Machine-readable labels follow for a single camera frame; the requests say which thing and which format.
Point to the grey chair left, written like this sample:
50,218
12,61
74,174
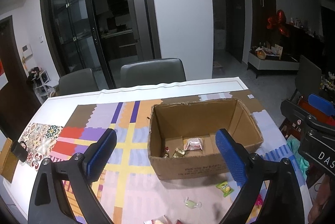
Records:
81,81

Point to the black sliding glass door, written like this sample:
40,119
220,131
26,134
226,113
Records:
100,35

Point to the white shoe rack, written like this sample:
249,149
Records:
41,84

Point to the teal cloth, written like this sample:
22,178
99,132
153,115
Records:
294,145

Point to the green durian candy packet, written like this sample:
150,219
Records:
225,188

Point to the red heart balloons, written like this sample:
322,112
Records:
278,22

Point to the brown wooden board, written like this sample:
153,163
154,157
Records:
8,161

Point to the red snack packet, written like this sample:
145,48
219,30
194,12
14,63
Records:
180,222

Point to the white red packet in box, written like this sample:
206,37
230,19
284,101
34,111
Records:
193,144

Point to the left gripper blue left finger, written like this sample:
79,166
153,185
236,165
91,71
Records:
49,202

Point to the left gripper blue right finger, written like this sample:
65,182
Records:
283,201

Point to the colourful patterned table mat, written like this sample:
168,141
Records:
129,189

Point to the brown cardboard box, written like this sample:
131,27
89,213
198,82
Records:
171,124

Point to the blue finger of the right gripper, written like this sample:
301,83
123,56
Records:
321,104

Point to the grey chair middle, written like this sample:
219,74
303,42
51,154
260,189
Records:
152,72

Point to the dark grey chair right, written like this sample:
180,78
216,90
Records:
308,78

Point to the pale green wrapped candy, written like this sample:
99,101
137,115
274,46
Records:
192,204

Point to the white low cabinet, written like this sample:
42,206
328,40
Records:
271,67

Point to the black mug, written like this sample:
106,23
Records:
19,149

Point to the gold wrapped candy in box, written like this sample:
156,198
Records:
179,153

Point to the white clear wafer packet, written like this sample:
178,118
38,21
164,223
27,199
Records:
160,220

